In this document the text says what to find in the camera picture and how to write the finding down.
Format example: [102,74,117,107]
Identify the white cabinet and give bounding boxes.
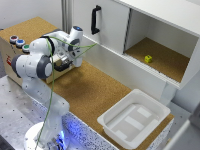
[72,0,200,108]

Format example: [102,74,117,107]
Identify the white plastic box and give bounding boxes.
[96,88,172,150]

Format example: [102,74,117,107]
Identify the blue button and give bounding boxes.
[15,38,26,49]

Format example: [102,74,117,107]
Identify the yellow block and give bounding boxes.
[144,54,154,64]

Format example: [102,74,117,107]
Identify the green cable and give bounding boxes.
[34,35,98,150]

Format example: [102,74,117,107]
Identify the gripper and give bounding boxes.
[68,43,84,68]

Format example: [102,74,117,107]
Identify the white sliding door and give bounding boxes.
[72,0,131,56]

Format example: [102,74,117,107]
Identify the red button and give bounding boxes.
[9,34,19,45]

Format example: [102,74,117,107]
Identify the green button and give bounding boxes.
[21,43,31,54]

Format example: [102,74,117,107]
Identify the black door handle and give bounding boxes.
[90,4,102,36]

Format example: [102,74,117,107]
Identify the black drawer handle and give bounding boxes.
[53,61,73,73]

